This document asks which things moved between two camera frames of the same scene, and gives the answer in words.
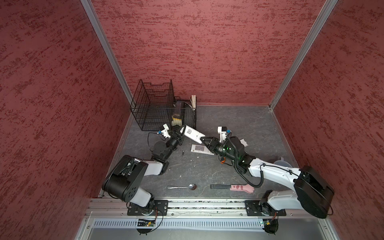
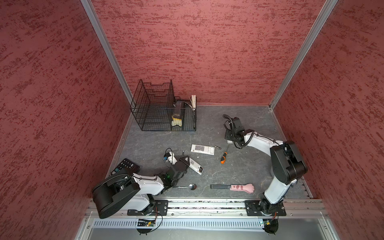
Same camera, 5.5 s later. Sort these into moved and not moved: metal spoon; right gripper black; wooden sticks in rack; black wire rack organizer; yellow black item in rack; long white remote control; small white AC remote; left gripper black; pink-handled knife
Moved: left gripper black; small white AC remote; right gripper black
Not moved: yellow black item in rack; pink-handled knife; metal spoon; black wire rack organizer; long white remote control; wooden sticks in rack
